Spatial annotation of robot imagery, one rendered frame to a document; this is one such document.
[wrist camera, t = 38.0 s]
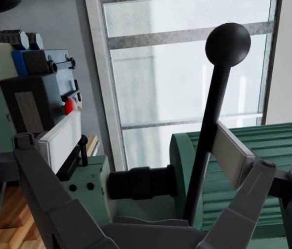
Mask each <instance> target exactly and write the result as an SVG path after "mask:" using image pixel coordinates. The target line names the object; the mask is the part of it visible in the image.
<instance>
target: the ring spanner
mask: <svg viewBox="0 0 292 249"><path fill-rule="evenodd" d="M52 66H53V67H52ZM69 67H71V68H72V69H75V68H76V62H75V60H74V58H73V57H71V58H70V60H69V61H67V62H62V63H55V61H53V60H50V61H49V62H48V68H49V71H50V73H55V75H57V73H58V70H61V69H65V68H69ZM53 68H54V70H53Z"/></svg>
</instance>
